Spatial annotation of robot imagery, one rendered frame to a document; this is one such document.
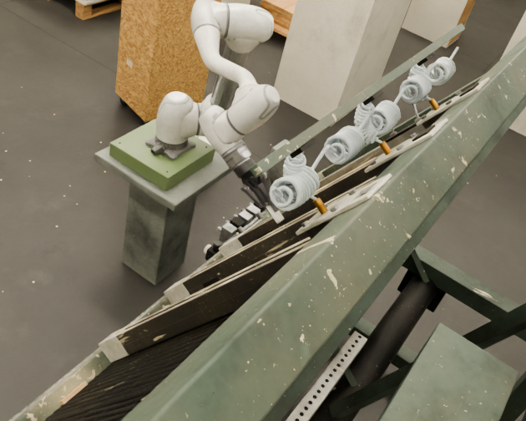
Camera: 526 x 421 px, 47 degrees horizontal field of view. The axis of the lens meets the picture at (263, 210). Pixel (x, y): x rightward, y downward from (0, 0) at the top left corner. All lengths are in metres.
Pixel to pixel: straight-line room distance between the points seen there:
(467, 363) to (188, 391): 0.53
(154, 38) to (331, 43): 1.46
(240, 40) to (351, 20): 2.39
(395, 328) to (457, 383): 1.56
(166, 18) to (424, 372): 3.37
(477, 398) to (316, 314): 0.32
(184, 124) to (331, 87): 2.34
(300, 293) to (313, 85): 4.25
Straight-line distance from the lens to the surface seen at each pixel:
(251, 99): 1.92
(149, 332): 1.74
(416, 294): 2.77
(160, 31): 4.11
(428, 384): 1.02
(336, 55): 4.86
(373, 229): 1.01
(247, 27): 2.40
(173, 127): 2.81
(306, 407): 1.87
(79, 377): 1.97
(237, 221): 2.70
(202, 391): 0.72
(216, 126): 1.99
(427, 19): 7.42
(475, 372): 1.08
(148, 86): 4.28
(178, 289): 2.08
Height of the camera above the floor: 2.54
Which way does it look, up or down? 39 degrees down
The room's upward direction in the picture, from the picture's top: 16 degrees clockwise
